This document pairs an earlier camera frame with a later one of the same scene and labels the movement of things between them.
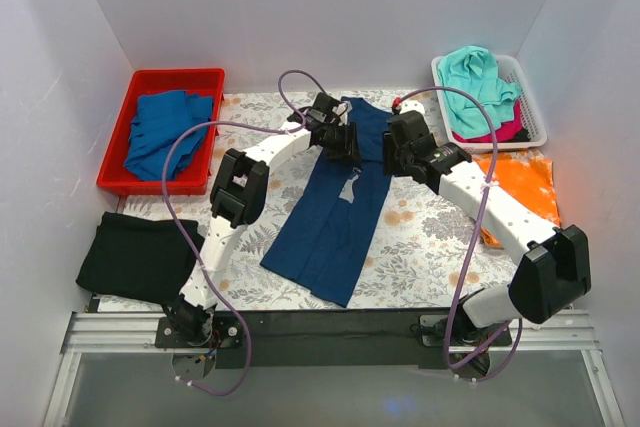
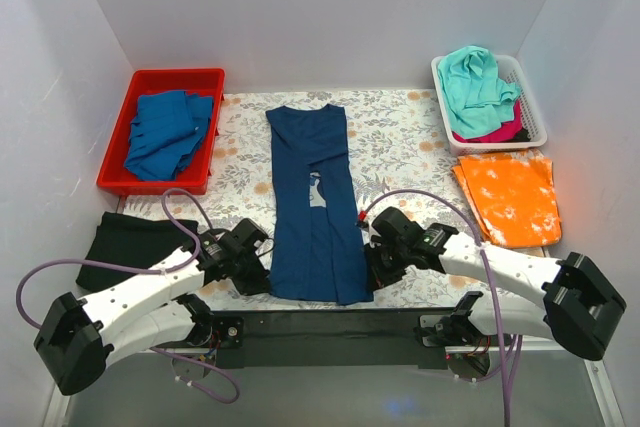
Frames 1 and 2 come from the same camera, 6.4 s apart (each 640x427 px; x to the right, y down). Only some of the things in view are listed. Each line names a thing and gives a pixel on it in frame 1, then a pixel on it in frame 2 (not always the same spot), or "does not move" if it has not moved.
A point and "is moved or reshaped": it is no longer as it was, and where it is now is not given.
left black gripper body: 345,142 -> 252,276
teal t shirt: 474,69 does not move
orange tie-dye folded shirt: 527,176 does not move
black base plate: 331,338 does not move
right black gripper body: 395,153 -> 377,265
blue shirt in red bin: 159,118 does not move
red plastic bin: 193,177 does not move
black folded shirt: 140,258 does not move
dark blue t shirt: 326,234 is moved or reshaped
